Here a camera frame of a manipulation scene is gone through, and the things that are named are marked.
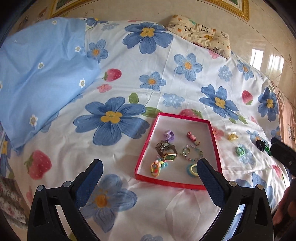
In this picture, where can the pink peach blanket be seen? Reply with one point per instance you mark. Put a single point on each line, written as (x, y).
(285, 130)

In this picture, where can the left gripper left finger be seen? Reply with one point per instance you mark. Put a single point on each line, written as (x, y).
(44, 221)

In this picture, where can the right hand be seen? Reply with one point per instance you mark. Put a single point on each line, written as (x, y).
(285, 207)

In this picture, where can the red shallow box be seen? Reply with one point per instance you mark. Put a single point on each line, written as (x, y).
(177, 173)

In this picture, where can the black scrunchie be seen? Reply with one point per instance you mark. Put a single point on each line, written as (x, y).
(260, 145)

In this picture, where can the chain strap green watch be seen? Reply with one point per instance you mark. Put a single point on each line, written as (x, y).
(166, 150)

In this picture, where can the light blue pillow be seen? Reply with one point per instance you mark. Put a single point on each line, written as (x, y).
(43, 67)

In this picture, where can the yellow hair claw clip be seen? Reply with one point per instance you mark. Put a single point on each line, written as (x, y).
(232, 136)

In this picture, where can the orange yellow loop clip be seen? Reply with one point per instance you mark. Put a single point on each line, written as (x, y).
(155, 168)

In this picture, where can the green sequin hair clip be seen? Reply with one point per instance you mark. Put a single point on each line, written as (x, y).
(267, 149)

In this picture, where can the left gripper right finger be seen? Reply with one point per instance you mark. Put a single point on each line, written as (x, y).
(245, 213)

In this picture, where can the cream panda print pillow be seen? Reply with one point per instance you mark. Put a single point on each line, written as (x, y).
(213, 39)

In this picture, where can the pink candy hair clip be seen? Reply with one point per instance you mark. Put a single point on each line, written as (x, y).
(193, 138)

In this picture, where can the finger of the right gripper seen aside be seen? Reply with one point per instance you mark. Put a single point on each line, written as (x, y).
(284, 154)

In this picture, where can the floral white bedsheet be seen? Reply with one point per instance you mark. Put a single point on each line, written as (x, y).
(146, 70)

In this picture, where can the gold framed picture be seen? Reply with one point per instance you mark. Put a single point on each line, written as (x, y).
(145, 10)

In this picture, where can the floral patterned cloth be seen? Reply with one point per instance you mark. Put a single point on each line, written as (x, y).
(12, 204)

